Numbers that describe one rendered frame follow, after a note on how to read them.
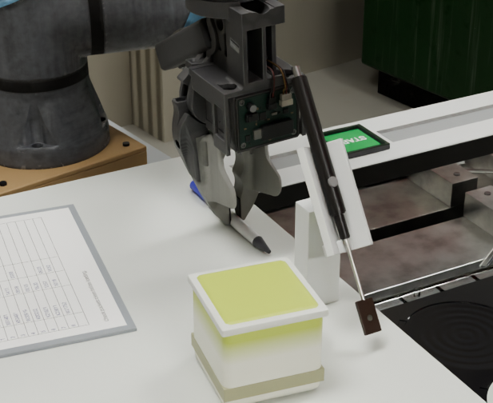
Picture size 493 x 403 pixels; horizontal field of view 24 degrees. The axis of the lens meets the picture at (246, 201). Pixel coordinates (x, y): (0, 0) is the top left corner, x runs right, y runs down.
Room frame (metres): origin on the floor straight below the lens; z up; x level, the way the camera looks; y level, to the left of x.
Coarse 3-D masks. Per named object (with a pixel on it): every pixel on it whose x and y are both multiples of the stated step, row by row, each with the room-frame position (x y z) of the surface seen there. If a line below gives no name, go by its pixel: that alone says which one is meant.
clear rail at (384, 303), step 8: (472, 272) 0.90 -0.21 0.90; (480, 272) 0.90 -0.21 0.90; (488, 272) 0.91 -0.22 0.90; (448, 280) 0.89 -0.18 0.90; (456, 280) 0.89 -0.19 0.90; (464, 280) 0.89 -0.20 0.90; (472, 280) 0.90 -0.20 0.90; (424, 288) 0.88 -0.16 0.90; (432, 288) 0.88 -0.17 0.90; (440, 288) 0.88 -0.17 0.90; (448, 288) 0.88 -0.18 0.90; (392, 296) 0.86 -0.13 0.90; (400, 296) 0.86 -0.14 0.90; (408, 296) 0.87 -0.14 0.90; (416, 296) 0.87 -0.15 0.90; (424, 296) 0.87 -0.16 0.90; (376, 304) 0.85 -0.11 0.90; (384, 304) 0.85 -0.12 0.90; (392, 304) 0.86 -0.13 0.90; (400, 304) 0.86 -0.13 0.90
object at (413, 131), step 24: (480, 96) 1.18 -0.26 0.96; (384, 120) 1.12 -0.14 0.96; (408, 120) 1.12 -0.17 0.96; (432, 120) 1.12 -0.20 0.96; (456, 120) 1.13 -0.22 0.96; (480, 120) 1.13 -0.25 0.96; (288, 144) 1.06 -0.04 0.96; (408, 144) 1.06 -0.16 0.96; (432, 144) 1.06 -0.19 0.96; (288, 168) 1.00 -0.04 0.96
